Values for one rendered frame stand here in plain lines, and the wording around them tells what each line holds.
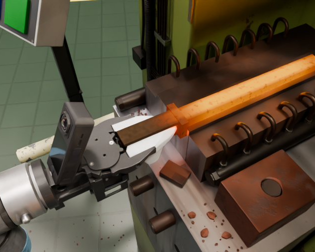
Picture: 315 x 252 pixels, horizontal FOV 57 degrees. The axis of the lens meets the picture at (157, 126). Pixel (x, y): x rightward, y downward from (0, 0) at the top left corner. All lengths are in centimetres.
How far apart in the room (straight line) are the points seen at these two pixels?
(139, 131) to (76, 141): 10
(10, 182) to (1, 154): 142
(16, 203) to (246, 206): 30
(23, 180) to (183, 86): 30
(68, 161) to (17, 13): 45
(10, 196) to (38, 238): 112
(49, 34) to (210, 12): 36
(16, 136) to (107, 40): 103
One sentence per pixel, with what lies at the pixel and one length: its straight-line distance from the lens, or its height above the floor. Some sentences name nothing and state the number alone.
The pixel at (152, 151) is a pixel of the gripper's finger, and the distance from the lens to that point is 41.
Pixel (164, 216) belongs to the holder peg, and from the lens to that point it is 51.
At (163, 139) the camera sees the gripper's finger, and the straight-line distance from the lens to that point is 43.
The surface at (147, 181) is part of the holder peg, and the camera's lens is 53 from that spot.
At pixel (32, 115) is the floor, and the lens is 195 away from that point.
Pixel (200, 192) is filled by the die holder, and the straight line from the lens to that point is 49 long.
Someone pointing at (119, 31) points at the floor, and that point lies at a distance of 250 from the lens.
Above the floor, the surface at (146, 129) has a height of 102.
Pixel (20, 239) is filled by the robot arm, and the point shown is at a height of 90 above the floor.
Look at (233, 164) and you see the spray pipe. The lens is 47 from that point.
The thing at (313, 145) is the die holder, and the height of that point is 91.
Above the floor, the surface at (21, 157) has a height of 64.
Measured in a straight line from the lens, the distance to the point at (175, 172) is 49.
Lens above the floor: 135
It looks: 51 degrees down
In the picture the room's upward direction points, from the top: straight up
